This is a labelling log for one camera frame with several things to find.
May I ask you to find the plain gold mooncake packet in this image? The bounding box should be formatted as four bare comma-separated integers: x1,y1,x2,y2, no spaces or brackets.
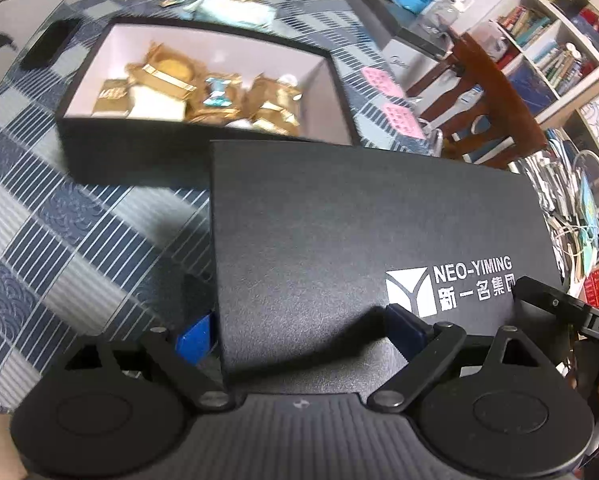
244,74,304,136

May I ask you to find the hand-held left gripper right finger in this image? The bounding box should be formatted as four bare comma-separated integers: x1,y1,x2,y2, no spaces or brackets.
368,305,555,413

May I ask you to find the black box lid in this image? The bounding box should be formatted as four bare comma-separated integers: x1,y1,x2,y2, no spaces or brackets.
209,140,571,392

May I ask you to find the black cardboard box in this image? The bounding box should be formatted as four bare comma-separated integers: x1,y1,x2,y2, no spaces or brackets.
56,16,364,191

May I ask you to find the small brown gold packet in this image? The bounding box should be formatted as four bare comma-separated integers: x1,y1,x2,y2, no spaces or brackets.
94,80,133,116

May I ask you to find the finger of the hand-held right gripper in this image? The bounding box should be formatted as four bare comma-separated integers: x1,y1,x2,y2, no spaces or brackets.
513,276,593,329

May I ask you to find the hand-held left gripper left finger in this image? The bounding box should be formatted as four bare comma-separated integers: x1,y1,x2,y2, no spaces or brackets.
64,312,231,411

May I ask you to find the white mini fridge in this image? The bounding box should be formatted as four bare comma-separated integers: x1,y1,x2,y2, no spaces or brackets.
339,0,457,86

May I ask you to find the brown wooden chair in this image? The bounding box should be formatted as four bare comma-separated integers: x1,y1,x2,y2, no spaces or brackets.
404,32,550,171

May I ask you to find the black phone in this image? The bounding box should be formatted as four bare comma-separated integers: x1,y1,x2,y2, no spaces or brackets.
22,17,81,71

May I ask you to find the teal candy wrapper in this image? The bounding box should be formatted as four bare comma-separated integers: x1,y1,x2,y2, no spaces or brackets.
204,76,243,106

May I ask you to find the pink paper note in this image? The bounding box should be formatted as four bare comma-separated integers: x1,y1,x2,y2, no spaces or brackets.
382,104,428,140
362,66,405,99

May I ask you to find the gold mooncake packet round window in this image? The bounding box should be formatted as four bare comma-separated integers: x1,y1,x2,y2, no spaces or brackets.
186,80,252,124

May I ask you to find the large gold mooncake packet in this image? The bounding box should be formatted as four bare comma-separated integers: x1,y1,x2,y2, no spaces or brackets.
126,42,207,103

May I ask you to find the white bookshelf with books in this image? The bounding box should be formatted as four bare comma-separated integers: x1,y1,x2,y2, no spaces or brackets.
497,5,599,97

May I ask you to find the blue patterned desktop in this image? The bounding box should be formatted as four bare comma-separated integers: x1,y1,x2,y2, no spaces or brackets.
0,0,440,411

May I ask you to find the white wet wipes pack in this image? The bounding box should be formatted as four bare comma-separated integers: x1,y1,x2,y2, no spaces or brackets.
194,0,276,29

